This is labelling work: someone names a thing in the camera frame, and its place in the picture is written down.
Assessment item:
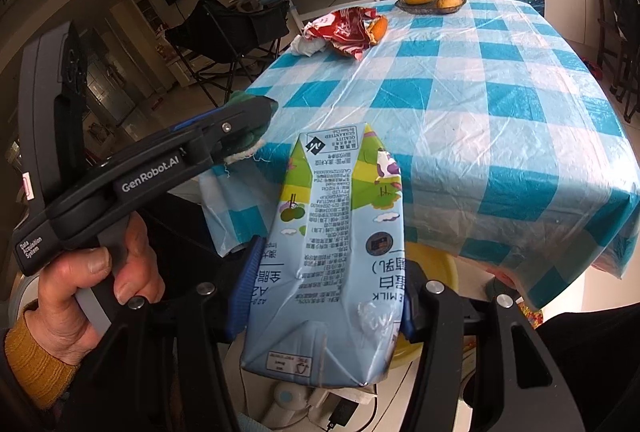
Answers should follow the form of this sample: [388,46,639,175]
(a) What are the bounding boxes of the light blue milk carton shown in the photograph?
[240,122,408,388]

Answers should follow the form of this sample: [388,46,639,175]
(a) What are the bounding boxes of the folded black camping chair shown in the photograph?
[607,0,640,123]

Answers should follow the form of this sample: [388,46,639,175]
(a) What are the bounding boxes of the red snack packet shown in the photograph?
[302,8,381,61]

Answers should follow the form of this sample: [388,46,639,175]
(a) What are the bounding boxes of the yellow plastic basin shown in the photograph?
[387,242,459,370]

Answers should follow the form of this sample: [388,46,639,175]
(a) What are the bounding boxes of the person's left hand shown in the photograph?
[37,214,166,365]

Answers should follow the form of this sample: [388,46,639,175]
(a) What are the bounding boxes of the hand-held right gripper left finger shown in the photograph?
[112,234,266,432]

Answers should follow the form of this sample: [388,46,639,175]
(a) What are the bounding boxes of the person's left forearm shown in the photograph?
[0,299,83,413]

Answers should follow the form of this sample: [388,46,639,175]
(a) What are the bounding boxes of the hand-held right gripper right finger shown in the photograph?
[400,257,566,432]

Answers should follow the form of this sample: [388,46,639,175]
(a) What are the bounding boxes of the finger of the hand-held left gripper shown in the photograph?
[171,96,279,164]

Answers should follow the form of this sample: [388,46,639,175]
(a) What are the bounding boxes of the white power strip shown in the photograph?
[262,384,381,432]

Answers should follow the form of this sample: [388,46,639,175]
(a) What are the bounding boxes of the ribbed glass fruit bowl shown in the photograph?
[395,0,468,15]

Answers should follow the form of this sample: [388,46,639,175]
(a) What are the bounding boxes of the black power adapter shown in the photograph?
[327,399,358,432]

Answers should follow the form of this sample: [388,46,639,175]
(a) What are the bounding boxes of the open black camping chair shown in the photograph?
[165,0,292,105]

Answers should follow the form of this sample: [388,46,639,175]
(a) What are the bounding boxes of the white tissue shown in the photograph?
[291,34,328,58]

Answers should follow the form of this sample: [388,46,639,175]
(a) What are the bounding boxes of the green cleaning cloth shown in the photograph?
[221,91,279,168]

